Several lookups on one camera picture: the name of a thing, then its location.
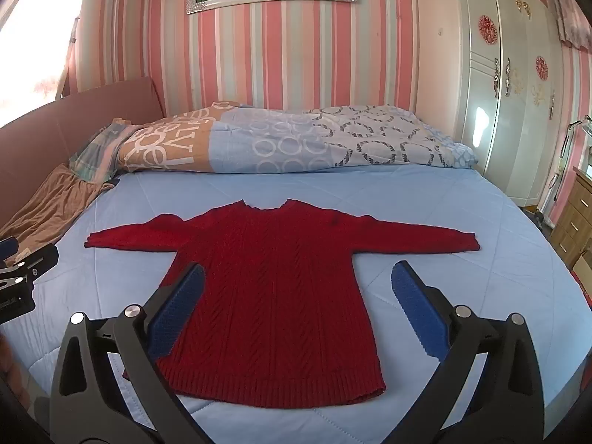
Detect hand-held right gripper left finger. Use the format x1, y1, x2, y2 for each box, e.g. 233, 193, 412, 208
48, 263, 219, 444

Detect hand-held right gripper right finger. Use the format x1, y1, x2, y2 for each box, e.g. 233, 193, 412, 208
391, 260, 545, 444

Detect red knitted sweater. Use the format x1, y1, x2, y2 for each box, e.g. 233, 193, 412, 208
84, 199, 482, 410

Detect blue quilted bed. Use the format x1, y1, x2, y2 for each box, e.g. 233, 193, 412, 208
0, 166, 592, 444

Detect brown cloth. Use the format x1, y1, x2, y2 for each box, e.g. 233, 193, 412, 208
0, 163, 116, 253

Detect plaid pillow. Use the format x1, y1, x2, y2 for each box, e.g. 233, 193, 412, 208
68, 118, 139, 181

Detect pink bed headboard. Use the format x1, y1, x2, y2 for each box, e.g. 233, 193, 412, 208
0, 76, 167, 227

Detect wooden dresser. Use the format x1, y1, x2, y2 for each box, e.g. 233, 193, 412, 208
548, 169, 592, 269

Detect patterned blue and orange duvet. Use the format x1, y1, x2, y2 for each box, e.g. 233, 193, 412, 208
118, 101, 479, 174

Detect bright window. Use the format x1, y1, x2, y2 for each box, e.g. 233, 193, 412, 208
0, 0, 88, 116

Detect white wardrobe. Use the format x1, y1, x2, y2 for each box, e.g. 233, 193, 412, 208
455, 0, 579, 209

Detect patterned curtain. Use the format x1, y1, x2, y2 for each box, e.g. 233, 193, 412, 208
548, 0, 592, 49

